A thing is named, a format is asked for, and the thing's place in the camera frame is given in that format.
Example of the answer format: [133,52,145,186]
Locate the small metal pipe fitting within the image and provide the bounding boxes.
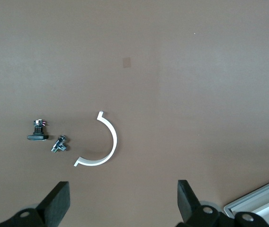
[51,134,69,154]

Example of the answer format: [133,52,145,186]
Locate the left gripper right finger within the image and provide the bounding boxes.
[176,180,269,227]

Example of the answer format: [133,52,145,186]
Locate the black push button switch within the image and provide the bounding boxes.
[27,119,50,142]

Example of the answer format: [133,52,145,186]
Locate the white semicircular clamp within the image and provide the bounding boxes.
[73,110,118,167]

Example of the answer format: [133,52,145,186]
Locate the white drawer cabinet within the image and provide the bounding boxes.
[223,174,269,219]

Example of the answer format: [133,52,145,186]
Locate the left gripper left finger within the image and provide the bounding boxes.
[0,181,71,227]

